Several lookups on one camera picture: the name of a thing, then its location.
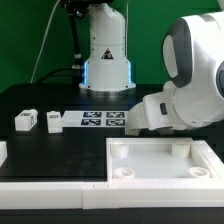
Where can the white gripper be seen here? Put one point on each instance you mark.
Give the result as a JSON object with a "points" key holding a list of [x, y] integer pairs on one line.
{"points": [[155, 112]]}

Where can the white square table top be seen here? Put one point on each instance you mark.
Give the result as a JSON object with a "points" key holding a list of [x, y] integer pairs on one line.
{"points": [[155, 158]]}

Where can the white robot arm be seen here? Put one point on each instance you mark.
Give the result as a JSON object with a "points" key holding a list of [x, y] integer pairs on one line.
{"points": [[193, 55]]}

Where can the white sheet with fiducial tags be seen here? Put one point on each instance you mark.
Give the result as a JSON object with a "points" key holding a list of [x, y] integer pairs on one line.
{"points": [[98, 119]]}

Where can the white U-shaped obstacle fence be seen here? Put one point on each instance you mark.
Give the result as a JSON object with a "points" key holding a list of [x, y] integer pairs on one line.
{"points": [[120, 193]]}

